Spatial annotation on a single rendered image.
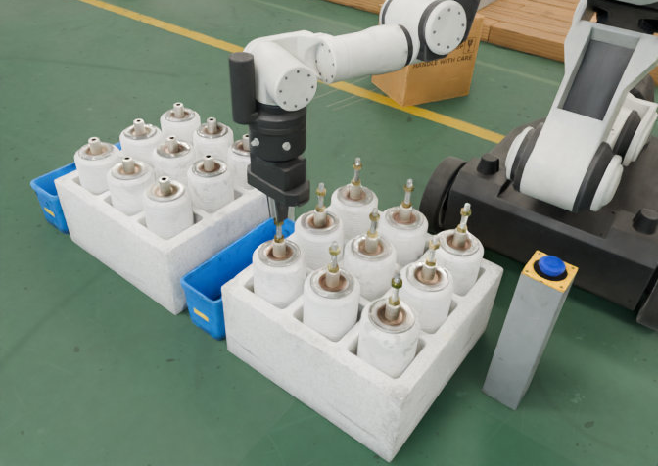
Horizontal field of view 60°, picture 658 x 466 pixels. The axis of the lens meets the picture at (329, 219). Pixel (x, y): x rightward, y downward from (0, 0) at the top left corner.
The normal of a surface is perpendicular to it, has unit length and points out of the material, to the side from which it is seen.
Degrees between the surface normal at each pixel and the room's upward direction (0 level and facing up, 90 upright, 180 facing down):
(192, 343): 0
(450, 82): 90
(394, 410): 90
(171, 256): 90
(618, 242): 45
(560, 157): 50
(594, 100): 64
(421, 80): 90
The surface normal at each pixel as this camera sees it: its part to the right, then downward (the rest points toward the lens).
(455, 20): 0.50, 0.41
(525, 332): -0.60, 0.47
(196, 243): 0.79, 0.40
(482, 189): -0.39, -0.22
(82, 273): 0.04, -0.79
